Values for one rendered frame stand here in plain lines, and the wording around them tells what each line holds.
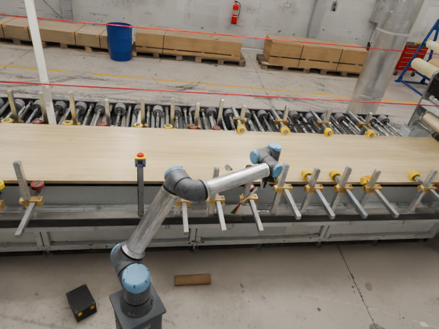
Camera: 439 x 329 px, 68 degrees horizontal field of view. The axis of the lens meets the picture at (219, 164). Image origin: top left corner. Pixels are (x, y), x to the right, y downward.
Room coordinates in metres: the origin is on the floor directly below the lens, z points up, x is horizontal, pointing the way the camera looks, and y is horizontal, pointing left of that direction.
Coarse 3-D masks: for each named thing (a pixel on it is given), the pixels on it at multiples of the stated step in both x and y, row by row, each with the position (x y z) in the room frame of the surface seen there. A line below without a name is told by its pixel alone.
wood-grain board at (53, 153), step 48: (0, 144) 2.04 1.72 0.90; (48, 144) 2.14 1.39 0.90; (96, 144) 2.24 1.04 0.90; (144, 144) 2.34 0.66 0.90; (192, 144) 2.45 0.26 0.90; (240, 144) 2.58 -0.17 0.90; (288, 144) 2.70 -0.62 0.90; (336, 144) 2.84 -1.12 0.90; (384, 144) 2.99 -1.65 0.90; (432, 144) 3.16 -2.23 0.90
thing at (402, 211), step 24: (0, 216) 1.50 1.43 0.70; (48, 216) 1.56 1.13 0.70; (72, 216) 1.59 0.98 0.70; (96, 216) 1.62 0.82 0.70; (120, 216) 1.66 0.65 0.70; (168, 216) 1.73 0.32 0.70; (192, 216) 1.76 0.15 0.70; (216, 216) 1.80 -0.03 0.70; (240, 216) 1.84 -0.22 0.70; (264, 216) 1.88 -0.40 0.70; (288, 216) 1.93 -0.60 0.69; (312, 216) 1.97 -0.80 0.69; (336, 216) 2.02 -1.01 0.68; (360, 216) 2.07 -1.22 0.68; (384, 216) 2.12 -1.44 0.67; (408, 216) 2.17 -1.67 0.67; (432, 216) 2.23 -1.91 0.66
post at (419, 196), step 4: (432, 172) 2.21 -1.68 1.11; (436, 172) 2.20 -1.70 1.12; (428, 176) 2.22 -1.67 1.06; (432, 176) 2.20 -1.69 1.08; (428, 180) 2.20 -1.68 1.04; (432, 180) 2.20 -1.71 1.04; (424, 184) 2.22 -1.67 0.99; (428, 184) 2.20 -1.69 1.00; (420, 192) 2.21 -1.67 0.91; (416, 196) 2.22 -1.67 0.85; (420, 196) 2.20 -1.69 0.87; (412, 200) 2.23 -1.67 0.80; (416, 200) 2.20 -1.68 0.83; (412, 204) 2.21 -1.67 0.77; (416, 204) 2.20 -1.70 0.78; (412, 208) 2.20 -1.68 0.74
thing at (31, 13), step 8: (24, 0) 2.44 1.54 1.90; (32, 0) 2.48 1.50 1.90; (32, 8) 2.45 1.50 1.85; (32, 16) 2.45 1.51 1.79; (32, 24) 2.45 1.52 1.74; (32, 32) 2.45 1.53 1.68; (32, 40) 2.44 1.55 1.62; (40, 40) 2.48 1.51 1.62; (40, 48) 2.45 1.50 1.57; (40, 56) 2.45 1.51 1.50; (40, 64) 2.45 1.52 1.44; (40, 72) 2.45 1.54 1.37; (48, 88) 2.47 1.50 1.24; (48, 96) 2.45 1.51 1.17; (48, 104) 2.45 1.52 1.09; (48, 112) 2.45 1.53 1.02; (48, 120) 2.44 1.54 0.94
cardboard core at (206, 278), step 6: (174, 276) 1.69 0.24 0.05; (180, 276) 1.68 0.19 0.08; (186, 276) 1.69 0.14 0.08; (192, 276) 1.70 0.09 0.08; (198, 276) 1.71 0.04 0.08; (204, 276) 1.71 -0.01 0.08; (210, 276) 1.72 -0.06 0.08; (174, 282) 1.67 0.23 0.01; (180, 282) 1.64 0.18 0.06; (186, 282) 1.65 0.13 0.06; (192, 282) 1.66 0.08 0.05; (198, 282) 1.67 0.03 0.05; (204, 282) 1.68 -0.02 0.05; (210, 282) 1.69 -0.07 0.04
